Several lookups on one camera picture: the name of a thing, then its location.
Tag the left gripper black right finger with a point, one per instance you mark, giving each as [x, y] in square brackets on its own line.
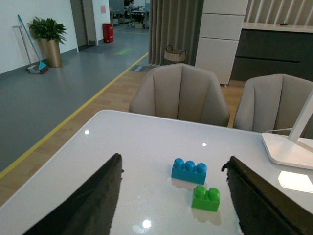
[261, 208]

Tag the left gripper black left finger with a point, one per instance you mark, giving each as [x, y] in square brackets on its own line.
[90, 209]

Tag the green two-stud toy block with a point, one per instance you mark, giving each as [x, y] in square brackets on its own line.
[208, 200]

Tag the blue three-stud toy block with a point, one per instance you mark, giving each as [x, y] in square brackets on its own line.
[189, 171]

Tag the white desk lamp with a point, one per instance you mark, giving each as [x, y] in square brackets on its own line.
[292, 150]

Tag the right beige upholstered chair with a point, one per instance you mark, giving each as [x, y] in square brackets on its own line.
[271, 103]

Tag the beige upholstered chair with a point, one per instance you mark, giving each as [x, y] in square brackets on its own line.
[271, 103]
[183, 92]

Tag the left beige upholstered chair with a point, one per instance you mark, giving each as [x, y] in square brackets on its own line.
[183, 92]

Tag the dark kitchen counter cabinet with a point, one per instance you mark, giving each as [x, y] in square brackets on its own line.
[266, 52]

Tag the potted green plant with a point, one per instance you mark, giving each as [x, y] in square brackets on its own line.
[50, 34]

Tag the red fire extinguisher box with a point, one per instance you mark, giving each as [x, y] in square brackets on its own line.
[108, 35]

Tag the white drawer cabinet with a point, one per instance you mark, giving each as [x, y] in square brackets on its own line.
[220, 30]

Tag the beige curtain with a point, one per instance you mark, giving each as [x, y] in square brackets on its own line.
[176, 23]

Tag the seated person at desk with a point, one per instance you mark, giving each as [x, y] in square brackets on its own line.
[129, 8]

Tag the blue handled broom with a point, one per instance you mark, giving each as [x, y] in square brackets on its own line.
[41, 68]

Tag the dustpan with metal handle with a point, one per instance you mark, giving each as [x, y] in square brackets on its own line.
[25, 51]

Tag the woven basket with handles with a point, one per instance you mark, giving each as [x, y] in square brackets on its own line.
[174, 56]

